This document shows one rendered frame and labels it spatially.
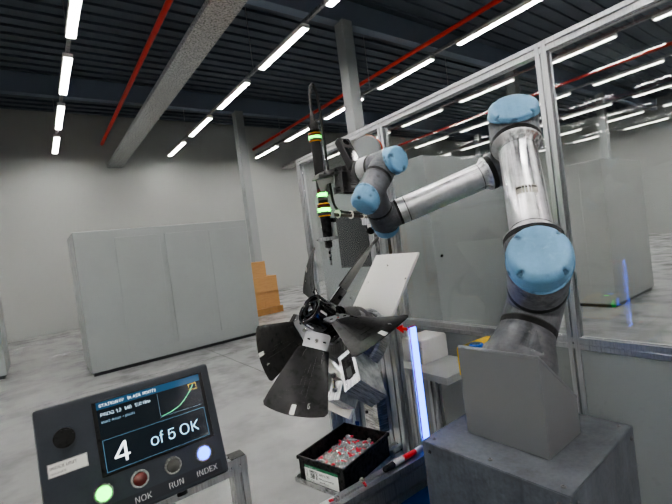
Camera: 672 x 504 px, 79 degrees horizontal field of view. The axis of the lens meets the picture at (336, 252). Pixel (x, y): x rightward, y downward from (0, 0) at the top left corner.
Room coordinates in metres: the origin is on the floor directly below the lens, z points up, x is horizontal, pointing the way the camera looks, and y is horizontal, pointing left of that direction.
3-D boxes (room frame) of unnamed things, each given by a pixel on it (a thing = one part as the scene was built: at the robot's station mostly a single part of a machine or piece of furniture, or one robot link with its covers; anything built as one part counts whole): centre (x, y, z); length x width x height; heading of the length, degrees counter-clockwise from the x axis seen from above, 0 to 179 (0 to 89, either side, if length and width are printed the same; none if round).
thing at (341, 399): (1.42, 0.04, 0.91); 0.12 x 0.08 x 0.12; 125
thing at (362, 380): (1.37, -0.03, 0.98); 0.20 x 0.16 x 0.20; 125
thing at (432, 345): (1.88, -0.34, 0.91); 0.17 x 0.16 x 0.11; 125
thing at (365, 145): (2.07, -0.22, 1.88); 0.17 x 0.15 x 0.16; 35
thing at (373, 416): (1.77, -0.12, 0.73); 0.15 x 0.09 x 0.22; 125
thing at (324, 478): (1.13, 0.05, 0.84); 0.22 x 0.17 x 0.07; 141
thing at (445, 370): (1.80, -0.36, 0.84); 0.36 x 0.24 x 0.03; 35
